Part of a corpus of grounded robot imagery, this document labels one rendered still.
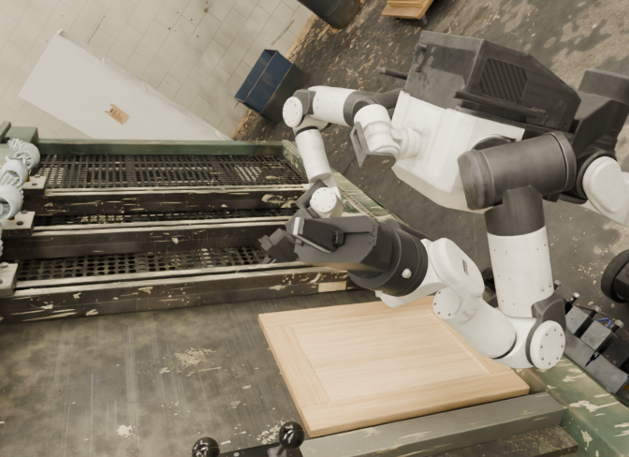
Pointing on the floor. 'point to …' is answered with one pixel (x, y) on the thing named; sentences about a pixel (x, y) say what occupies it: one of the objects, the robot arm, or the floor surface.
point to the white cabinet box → (107, 97)
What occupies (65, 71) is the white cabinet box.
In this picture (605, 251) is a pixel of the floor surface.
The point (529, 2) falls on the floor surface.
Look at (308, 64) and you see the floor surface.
